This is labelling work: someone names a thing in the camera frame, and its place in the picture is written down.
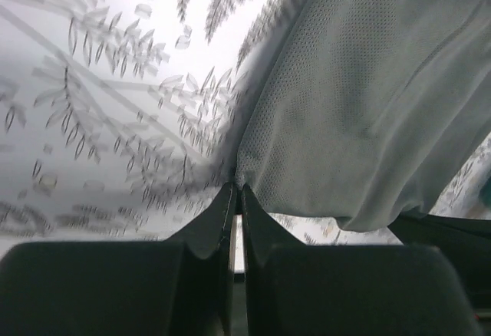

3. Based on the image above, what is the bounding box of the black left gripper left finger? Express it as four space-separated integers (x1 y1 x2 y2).
1 183 237 335

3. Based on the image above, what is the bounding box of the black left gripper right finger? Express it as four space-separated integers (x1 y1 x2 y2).
241 186 483 335

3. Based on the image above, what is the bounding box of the grey t shirt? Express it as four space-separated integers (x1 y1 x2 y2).
236 0 490 232

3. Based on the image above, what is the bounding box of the floral patterned table mat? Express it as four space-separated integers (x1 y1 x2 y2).
0 0 491 272

